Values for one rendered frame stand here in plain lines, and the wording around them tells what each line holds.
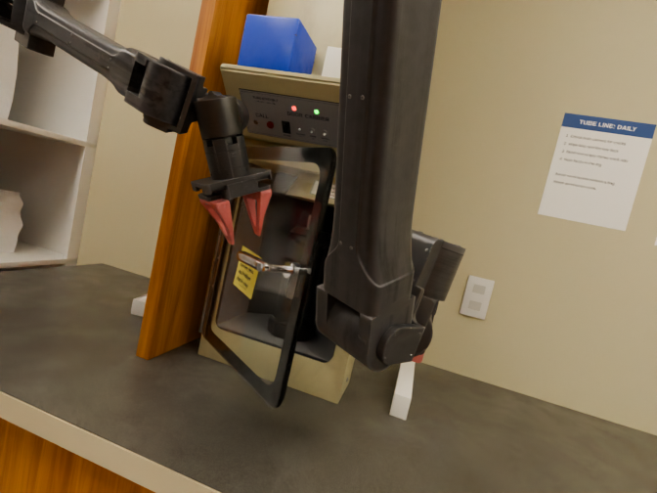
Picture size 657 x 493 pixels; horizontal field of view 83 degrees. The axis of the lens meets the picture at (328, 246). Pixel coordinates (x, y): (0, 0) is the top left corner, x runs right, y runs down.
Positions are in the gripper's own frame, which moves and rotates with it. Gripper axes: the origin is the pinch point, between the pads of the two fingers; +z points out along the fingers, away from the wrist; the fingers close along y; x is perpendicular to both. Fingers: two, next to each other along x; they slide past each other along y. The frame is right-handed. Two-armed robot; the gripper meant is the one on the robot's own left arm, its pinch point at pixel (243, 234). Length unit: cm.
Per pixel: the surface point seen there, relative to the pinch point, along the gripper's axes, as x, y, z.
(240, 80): -12.8, -10.5, -22.6
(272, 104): -9.5, -14.2, -18.2
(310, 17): -14.3, -28.5, -32.9
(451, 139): -14, -73, -3
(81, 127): -121, 5, -20
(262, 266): 6.5, 0.9, 3.3
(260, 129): -14.4, -13.6, -14.0
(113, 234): -103, 8, 19
